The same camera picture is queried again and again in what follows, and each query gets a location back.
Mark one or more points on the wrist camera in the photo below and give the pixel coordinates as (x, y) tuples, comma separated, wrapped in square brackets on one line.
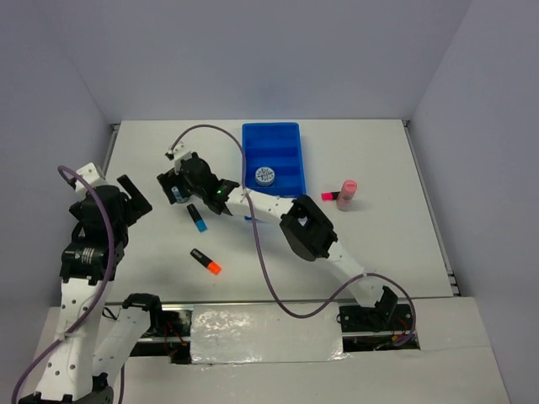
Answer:
[(93, 175), (178, 153)]

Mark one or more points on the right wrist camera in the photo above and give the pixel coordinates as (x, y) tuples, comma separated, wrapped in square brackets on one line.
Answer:
[(178, 153)]

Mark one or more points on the blue highlighter marker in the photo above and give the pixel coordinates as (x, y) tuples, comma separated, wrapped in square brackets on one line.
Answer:
[(196, 218)]

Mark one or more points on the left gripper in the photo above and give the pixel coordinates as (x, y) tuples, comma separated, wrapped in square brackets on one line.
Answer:
[(141, 204)]

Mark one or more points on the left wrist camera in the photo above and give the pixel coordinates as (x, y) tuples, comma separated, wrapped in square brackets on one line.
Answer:
[(93, 175)]

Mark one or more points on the blue patterned jar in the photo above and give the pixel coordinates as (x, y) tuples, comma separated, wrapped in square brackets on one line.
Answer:
[(180, 198), (265, 176)]

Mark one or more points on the blue compartment tray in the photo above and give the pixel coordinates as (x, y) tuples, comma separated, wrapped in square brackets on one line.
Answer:
[(277, 145)]

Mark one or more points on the white foil panel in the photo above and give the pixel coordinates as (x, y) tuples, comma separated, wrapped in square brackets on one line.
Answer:
[(263, 333)]

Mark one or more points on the pink highlighter marker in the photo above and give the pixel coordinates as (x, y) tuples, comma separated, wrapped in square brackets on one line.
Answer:
[(330, 196)]

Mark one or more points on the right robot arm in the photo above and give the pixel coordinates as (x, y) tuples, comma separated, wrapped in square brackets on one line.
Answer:
[(308, 231)]

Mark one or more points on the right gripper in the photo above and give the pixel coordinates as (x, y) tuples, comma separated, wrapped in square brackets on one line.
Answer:
[(169, 180)]

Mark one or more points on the pink lidded jar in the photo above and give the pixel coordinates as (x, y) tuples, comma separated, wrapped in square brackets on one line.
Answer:
[(346, 194)]

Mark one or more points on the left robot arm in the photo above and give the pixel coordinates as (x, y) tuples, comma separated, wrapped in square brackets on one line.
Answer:
[(77, 367)]

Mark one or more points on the orange highlighter marker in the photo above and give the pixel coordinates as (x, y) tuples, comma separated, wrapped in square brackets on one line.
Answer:
[(205, 261)]

